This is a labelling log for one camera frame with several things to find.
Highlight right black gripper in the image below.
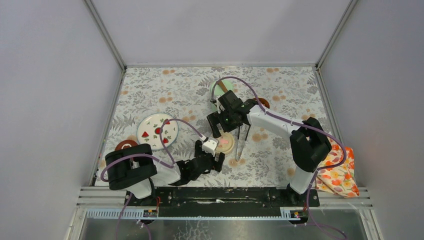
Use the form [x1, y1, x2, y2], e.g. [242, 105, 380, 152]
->
[207, 108, 243, 139]

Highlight cream round lid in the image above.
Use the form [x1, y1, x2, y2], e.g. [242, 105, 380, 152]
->
[215, 130, 235, 155]

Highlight green lid with handle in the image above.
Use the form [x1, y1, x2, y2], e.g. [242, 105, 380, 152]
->
[209, 79, 234, 99]

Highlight black tongs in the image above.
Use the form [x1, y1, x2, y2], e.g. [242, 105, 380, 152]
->
[235, 125, 251, 162]

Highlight steel bowl red band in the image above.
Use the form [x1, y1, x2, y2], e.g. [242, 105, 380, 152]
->
[258, 97, 270, 109]

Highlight white plate with food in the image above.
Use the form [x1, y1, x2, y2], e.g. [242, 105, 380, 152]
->
[136, 113, 179, 151]

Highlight red round lid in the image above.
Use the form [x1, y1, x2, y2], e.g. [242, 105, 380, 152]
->
[114, 139, 138, 151]

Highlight green cylindrical container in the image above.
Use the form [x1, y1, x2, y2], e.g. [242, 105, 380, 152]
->
[211, 95, 221, 112]

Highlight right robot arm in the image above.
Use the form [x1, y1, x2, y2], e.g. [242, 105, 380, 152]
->
[207, 90, 332, 206]

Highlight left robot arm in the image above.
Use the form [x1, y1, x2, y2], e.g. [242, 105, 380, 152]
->
[99, 140, 226, 206]

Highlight floral table mat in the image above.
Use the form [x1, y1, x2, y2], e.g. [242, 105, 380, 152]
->
[103, 66, 332, 187]

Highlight orange floral cloth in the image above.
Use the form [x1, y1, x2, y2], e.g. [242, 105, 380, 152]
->
[315, 138, 360, 198]

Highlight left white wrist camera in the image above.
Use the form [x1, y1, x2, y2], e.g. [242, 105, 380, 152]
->
[200, 136, 219, 155]

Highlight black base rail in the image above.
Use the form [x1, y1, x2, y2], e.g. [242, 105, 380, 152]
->
[125, 187, 320, 217]

